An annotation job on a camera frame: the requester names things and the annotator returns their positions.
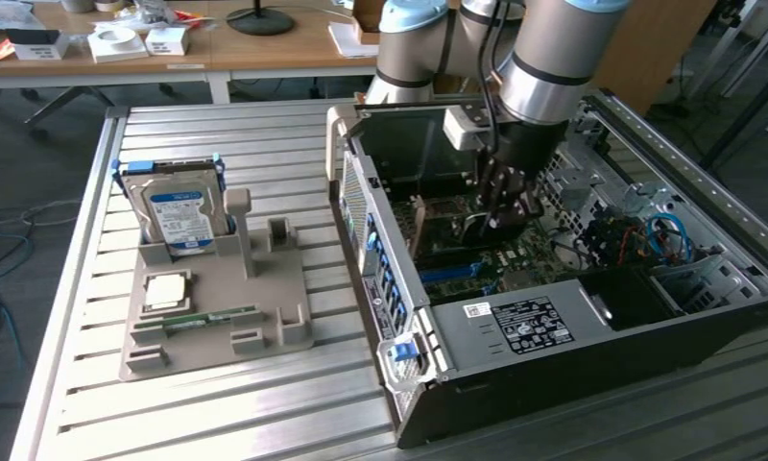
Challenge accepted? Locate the green motherboard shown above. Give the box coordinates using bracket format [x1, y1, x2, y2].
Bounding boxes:
[386, 170, 593, 306]

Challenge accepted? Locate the blue wire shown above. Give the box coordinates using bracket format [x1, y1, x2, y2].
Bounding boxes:
[646, 213, 696, 265]

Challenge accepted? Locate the beige parts rack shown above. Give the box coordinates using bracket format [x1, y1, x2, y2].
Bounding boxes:
[118, 187, 315, 383]

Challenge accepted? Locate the small white labelled box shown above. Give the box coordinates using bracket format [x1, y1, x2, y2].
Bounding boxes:
[143, 26, 190, 57]

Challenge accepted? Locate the red wire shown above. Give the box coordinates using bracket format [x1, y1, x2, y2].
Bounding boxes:
[620, 225, 648, 263]

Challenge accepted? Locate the blue floor cable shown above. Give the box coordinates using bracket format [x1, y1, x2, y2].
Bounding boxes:
[0, 230, 27, 376]

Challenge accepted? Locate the black grey PC case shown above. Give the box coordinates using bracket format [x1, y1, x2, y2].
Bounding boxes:
[325, 87, 768, 450]

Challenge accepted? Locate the green RAM stick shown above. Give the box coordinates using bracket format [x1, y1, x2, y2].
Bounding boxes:
[133, 305, 261, 332]

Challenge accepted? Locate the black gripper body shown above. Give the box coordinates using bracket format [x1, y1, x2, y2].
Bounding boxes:
[485, 118, 572, 177]

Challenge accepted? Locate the green graphics card with fan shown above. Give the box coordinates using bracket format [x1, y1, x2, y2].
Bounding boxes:
[407, 194, 542, 258]

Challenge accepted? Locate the grey disk bay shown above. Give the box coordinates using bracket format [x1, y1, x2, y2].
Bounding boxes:
[649, 254, 764, 316]

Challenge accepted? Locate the black and white box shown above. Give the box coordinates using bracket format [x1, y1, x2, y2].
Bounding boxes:
[2, 28, 71, 61]

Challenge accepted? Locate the blue expansion slot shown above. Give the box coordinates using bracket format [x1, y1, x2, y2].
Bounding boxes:
[418, 261, 489, 285]

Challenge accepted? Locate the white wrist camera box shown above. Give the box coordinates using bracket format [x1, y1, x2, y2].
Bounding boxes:
[442, 108, 493, 151]

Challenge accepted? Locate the silver CPU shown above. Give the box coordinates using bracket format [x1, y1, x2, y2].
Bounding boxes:
[143, 276, 193, 313]

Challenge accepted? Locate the wooden desk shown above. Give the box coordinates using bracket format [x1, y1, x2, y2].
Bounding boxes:
[0, 0, 561, 105]

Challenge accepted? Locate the blue case latch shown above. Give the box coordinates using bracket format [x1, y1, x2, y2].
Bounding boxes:
[387, 337, 418, 362]

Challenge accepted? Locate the white paper booklet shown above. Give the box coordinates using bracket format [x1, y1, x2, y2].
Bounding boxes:
[326, 22, 382, 59]

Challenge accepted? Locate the black round stand base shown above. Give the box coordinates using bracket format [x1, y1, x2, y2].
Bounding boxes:
[225, 0, 295, 37]

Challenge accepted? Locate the white box with round hole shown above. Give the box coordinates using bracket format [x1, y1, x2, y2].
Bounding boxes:
[86, 26, 149, 64]

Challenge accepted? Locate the brown cardboard box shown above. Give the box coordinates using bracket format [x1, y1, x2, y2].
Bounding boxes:
[350, 0, 386, 35]

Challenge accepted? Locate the grey power supply unit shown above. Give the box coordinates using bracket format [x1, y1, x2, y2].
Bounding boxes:
[429, 280, 616, 375]

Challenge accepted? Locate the hard disk in blue carrier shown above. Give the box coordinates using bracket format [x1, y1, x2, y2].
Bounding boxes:
[111, 153, 226, 263]

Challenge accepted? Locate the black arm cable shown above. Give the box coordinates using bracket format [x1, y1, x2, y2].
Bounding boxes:
[477, 0, 507, 162]

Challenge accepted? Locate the wooden cabinet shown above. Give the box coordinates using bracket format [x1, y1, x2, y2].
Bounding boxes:
[521, 0, 721, 116]

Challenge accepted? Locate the grey floor cable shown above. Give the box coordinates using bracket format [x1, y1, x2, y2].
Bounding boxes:
[0, 199, 80, 231]

